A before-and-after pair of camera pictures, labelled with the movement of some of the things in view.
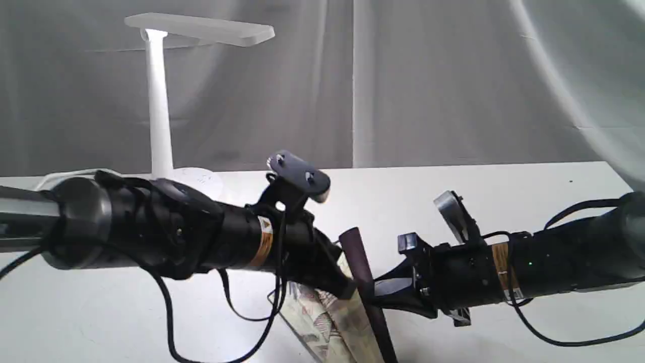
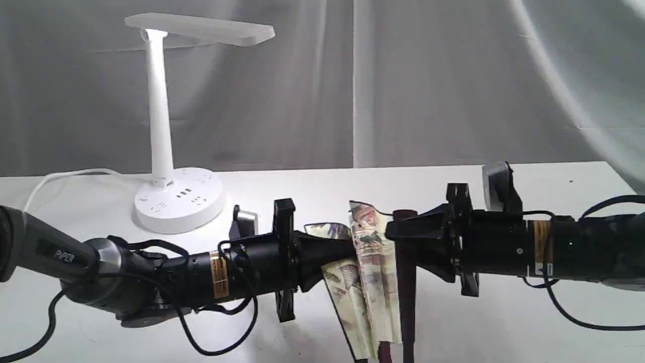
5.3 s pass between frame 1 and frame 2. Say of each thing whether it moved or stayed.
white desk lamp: stayed
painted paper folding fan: moved
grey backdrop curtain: stayed
